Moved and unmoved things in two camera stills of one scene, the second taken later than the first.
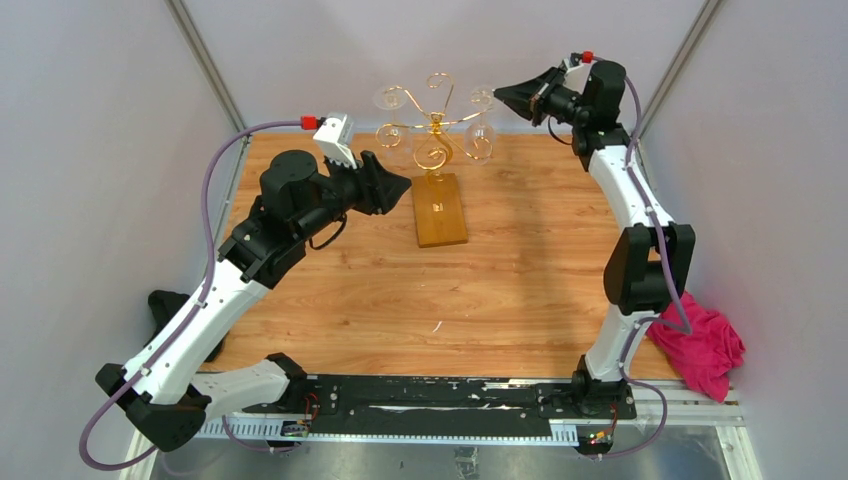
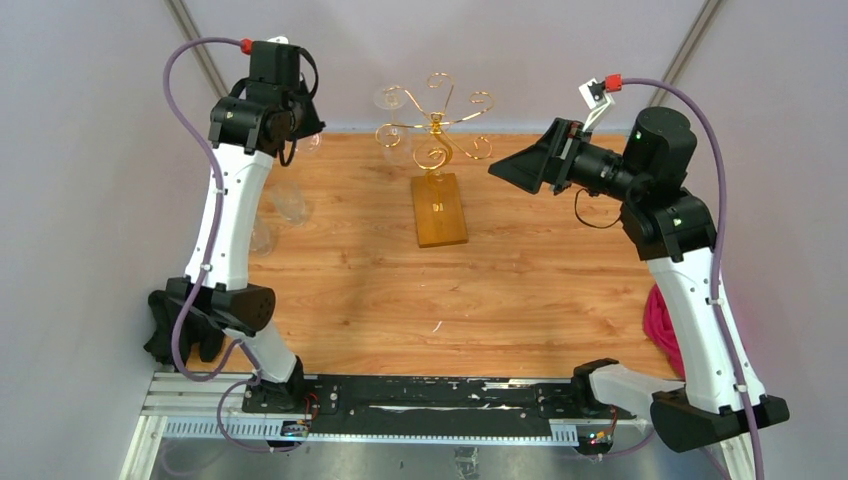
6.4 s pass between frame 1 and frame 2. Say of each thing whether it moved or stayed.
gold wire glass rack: stayed
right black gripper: moved
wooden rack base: stayed
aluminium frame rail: stayed
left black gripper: moved
